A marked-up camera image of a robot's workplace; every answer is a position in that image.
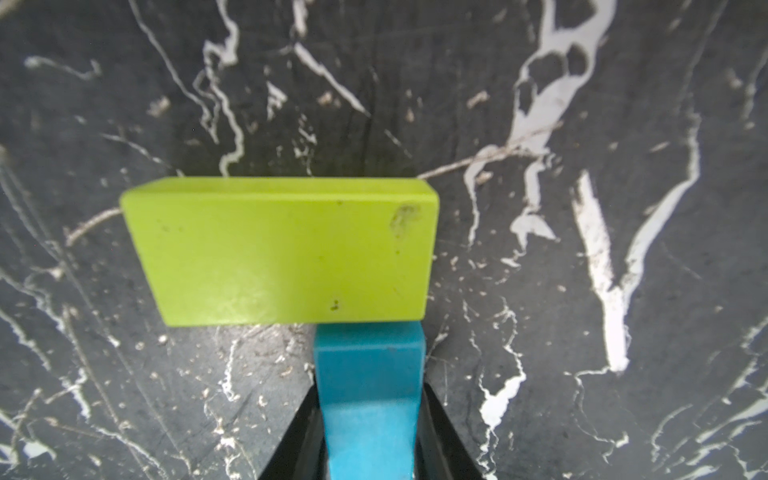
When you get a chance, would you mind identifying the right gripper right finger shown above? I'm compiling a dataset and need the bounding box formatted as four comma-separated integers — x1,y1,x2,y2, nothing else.
415,383,483,480

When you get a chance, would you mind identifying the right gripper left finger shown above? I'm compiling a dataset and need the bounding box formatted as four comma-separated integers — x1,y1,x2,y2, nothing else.
258,385,327,480

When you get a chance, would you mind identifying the lime green block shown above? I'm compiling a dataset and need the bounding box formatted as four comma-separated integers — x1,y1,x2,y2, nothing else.
120,177,439,327

